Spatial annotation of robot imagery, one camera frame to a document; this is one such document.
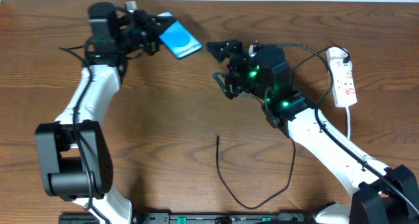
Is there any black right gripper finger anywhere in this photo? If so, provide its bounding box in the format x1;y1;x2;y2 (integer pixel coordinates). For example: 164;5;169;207
206;39;243;63
213;72;229;95

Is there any blue Galaxy smartphone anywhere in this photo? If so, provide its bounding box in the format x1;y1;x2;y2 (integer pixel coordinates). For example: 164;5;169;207
159;20;203;60

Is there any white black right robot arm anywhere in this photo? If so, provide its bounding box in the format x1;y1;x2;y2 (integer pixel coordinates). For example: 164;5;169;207
206;39;418;223

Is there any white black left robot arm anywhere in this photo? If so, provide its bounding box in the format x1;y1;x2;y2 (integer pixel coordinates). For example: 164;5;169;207
35;2;179;223

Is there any white power strip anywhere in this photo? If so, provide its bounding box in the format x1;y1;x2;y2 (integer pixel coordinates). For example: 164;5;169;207
326;47;357;108

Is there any black USB charging cable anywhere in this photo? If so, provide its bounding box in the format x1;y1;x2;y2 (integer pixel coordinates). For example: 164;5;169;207
215;45;351;210

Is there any white power strip cord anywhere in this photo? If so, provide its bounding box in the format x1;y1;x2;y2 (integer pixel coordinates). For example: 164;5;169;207
345;106;352;140

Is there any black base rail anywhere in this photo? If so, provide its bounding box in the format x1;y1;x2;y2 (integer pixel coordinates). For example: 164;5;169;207
130;212;338;224

